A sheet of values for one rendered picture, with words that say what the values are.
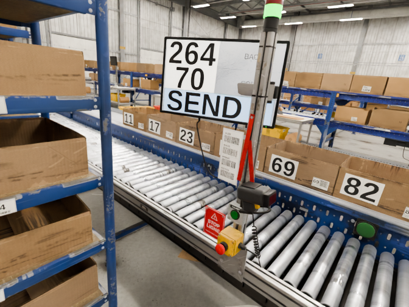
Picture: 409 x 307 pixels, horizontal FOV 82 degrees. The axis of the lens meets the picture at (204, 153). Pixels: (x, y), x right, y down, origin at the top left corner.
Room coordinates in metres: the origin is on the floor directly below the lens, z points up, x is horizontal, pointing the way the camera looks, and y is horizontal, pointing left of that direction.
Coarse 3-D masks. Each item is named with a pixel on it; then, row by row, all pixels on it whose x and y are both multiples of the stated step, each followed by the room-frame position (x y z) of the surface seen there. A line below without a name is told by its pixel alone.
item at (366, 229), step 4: (360, 224) 0.96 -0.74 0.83; (364, 224) 0.95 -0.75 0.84; (368, 224) 0.94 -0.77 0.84; (360, 228) 0.95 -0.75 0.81; (364, 228) 0.94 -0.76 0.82; (368, 228) 0.93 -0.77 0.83; (372, 228) 0.93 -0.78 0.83; (360, 232) 0.95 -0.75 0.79; (364, 232) 0.94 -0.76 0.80; (368, 232) 0.93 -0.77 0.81; (372, 232) 0.92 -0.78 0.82; (364, 236) 0.94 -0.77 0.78; (368, 236) 0.93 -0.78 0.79
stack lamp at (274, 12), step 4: (268, 0) 0.77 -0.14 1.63; (272, 0) 0.76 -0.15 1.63; (276, 0) 0.76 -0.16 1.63; (280, 0) 0.76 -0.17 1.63; (268, 4) 0.77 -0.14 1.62; (272, 4) 0.76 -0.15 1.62; (276, 4) 0.76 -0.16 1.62; (280, 4) 0.76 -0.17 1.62; (268, 8) 0.77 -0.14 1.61; (272, 8) 0.76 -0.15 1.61; (276, 8) 0.76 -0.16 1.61; (280, 8) 0.76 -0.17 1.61; (264, 12) 0.78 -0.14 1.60; (268, 12) 0.76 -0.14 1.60; (272, 12) 0.76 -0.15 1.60; (276, 12) 0.76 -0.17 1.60; (280, 12) 0.77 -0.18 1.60; (264, 16) 0.78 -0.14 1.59; (280, 16) 0.77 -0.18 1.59
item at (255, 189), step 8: (248, 184) 0.72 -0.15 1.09; (256, 184) 0.72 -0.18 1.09; (240, 192) 0.70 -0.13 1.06; (248, 192) 0.68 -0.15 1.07; (256, 192) 0.67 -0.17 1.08; (264, 192) 0.66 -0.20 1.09; (272, 192) 0.67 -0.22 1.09; (248, 200) 0.68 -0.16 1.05; (256, 200) 0.66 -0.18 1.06; (264, 200) 0.65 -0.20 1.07; (272, 200) 0.66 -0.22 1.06; (248, 208) 0.69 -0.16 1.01; (256, 208) 0.69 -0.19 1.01
